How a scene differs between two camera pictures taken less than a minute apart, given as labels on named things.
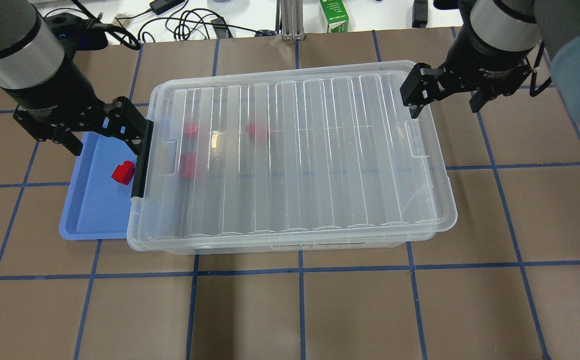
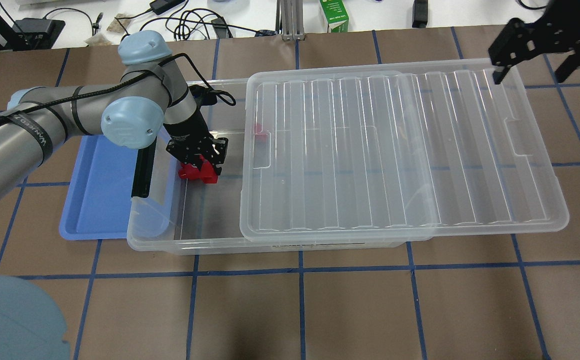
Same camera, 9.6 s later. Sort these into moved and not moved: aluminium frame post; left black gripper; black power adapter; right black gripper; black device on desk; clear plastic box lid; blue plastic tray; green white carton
Moved: right black gripper; left black gripper; clear plastic box lid
Not moved: black power adapter; aluminium frame post; black device on desk; green white carton; blue plastic tray
